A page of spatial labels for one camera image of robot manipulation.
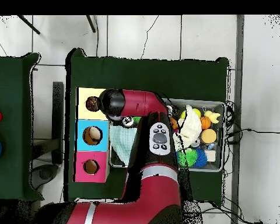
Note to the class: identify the mint green knitted cloth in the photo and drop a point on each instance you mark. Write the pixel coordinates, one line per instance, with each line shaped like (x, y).
(122, 140)

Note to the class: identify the cream knitted cloth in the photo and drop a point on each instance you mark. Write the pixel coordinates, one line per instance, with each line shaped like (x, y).
(191, 128)

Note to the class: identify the colourful patterned cloth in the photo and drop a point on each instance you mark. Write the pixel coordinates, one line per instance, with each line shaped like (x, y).
(91, 103)

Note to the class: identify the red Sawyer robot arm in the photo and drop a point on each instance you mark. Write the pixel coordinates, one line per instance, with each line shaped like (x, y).
(140, 102)

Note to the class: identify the clear shallow bin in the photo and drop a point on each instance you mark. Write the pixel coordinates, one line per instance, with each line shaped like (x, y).
(213, 164)

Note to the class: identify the dark green table cloth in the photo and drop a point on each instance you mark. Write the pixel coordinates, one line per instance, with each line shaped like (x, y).
(144, 74)

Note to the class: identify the plain yellow ball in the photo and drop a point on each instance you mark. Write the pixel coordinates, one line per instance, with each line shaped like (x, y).
(196, 112)

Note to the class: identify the green fuzzy monster toy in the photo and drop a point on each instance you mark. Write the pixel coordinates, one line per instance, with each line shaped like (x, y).
(187, 157)

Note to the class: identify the small orange basketball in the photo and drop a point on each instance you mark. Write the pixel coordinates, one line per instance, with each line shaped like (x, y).
(205, 122)

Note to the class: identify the pale orange round sponge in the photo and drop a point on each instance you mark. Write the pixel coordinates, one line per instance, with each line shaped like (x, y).
(208, 136)

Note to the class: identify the black tripod leg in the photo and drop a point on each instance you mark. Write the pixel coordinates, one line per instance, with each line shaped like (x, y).
(91, 23)
(28, 24)

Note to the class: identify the green covered side table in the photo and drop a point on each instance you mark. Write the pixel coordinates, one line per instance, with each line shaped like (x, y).
(9, 93)

